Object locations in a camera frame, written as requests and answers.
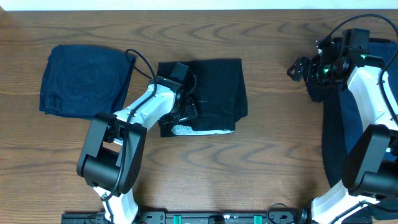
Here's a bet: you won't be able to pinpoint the black shorts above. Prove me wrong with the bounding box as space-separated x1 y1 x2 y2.
159 58 248 138

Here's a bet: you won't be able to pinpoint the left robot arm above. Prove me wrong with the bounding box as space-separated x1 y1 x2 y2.
76 76 197 223

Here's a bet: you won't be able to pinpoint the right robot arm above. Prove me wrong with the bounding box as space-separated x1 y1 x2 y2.
287 53 397 223

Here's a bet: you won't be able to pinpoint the blue garment in pile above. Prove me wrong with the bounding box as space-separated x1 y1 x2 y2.
338 42 397 154

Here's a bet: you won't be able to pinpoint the black garment under pile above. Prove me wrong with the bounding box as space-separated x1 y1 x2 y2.
306 37 398 222

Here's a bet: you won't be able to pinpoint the folded navy blue garment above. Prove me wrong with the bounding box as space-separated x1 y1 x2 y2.
39 45 136 119

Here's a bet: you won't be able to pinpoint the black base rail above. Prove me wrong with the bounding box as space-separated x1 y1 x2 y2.
60 208 311 224

